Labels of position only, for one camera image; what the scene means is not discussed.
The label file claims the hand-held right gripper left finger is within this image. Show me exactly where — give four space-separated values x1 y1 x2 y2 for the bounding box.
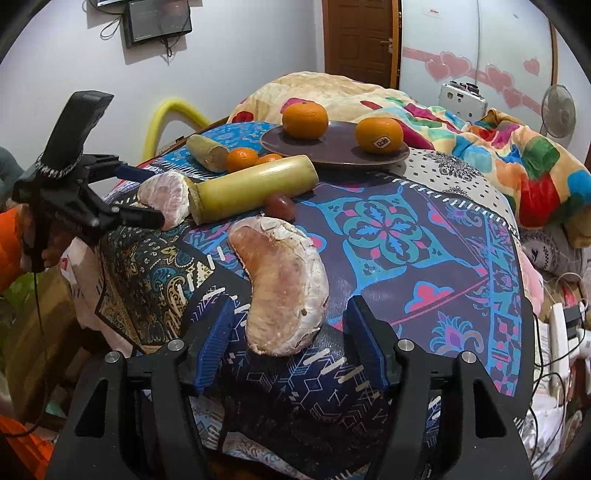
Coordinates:
47 298 238 480

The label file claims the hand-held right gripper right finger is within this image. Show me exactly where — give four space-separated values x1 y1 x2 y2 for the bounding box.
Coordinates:
346 295 536 480

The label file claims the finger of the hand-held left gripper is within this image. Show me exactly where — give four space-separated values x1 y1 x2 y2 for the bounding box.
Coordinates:
82 154 148 185
89 202 166 241

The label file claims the small pale pomelo segment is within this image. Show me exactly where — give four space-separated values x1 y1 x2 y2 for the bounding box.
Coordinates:
137 171 197 232

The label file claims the large pink pomelo segment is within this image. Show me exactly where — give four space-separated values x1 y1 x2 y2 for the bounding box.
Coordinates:
228 217 329 357

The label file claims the purple plate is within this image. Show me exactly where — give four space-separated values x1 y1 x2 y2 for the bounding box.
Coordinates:
259 121 411 168

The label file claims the yellow foam tube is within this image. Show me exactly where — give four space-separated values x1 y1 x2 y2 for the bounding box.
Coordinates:
143 98 212 160

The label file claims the short sugarcane piece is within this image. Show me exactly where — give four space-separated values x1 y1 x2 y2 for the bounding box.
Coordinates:
186 134 230 174

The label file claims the patterned blue bed cloth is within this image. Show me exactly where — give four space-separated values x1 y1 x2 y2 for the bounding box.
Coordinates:
95 121 536 462

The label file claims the long sugarcane piece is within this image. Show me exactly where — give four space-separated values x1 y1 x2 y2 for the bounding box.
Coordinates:
191 155 320 226

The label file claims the small red fruit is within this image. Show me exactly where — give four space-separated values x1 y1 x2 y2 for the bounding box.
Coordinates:
264 193 297 219

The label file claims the cardboard box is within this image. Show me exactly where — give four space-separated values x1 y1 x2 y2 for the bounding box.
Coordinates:
7 268 100 416

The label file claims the large plain orange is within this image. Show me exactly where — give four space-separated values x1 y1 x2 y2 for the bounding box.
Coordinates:
282 102 329 140

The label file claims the white power strip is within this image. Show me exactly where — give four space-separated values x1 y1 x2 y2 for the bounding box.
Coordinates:
547 302 570 393

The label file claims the white patterned pillow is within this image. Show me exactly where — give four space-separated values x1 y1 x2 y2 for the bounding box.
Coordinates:
521 225 585 280

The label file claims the large orange with sticker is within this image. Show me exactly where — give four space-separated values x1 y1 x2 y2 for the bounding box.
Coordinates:
355 117 404 154

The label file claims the colourful patchwork blanket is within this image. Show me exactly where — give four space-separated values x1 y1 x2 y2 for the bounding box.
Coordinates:
228 71 591 229

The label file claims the white electronic device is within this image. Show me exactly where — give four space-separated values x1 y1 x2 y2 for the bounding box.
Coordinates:
438 80 489 121

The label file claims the brown wooden door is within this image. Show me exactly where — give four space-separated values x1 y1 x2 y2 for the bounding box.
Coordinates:
322 0 402 88

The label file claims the standing fan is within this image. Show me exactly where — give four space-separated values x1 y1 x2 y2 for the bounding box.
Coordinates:
541 84 577 139

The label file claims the white wardrobe with pink hearts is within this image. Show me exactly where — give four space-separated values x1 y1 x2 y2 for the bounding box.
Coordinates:
399 0 559 121

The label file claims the black wall monitor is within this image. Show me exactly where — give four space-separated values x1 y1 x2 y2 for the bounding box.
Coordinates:
121 0 193 49

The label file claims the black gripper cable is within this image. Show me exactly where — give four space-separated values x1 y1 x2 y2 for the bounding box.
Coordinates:
0 268 52 439

